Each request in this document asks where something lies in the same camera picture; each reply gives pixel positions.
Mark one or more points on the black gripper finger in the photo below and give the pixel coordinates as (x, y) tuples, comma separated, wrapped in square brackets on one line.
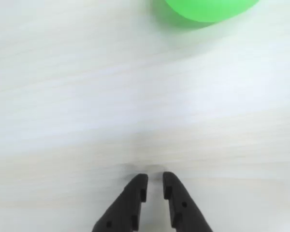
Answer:
[(183, 212), (125, 207)]

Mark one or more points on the green rubber duck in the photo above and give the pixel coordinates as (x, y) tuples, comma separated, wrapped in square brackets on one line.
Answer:
[(198, 9)]

